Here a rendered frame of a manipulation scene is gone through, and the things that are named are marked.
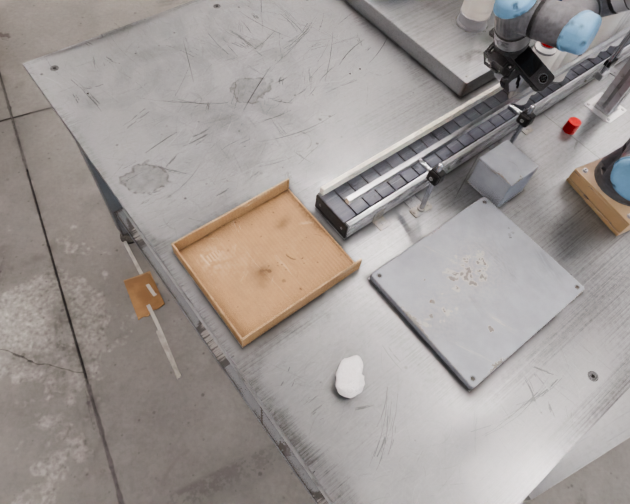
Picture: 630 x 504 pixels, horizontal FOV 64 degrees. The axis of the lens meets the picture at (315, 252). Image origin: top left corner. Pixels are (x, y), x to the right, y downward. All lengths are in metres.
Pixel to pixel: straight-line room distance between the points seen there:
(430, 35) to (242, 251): 0.85
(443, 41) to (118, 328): 1.45
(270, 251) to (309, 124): 0.39
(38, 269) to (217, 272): 1.22
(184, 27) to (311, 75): 0.40
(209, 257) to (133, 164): 0.32
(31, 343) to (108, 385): 0.33
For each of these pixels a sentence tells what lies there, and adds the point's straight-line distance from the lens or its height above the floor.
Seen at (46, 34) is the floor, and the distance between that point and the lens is 3.13.
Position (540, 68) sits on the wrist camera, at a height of 1.06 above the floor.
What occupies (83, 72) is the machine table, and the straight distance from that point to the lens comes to 1.52.
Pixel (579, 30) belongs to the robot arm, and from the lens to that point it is 1.10.
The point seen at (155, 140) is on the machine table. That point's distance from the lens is 1.31.
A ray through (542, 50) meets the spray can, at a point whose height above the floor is 1.04.
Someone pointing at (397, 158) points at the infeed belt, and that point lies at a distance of 1.22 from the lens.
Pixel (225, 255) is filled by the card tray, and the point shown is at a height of 0.83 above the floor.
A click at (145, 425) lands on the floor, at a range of 1.86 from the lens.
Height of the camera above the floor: 1.78
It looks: 60 degrees down
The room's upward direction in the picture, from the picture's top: 9 degrees clockwise
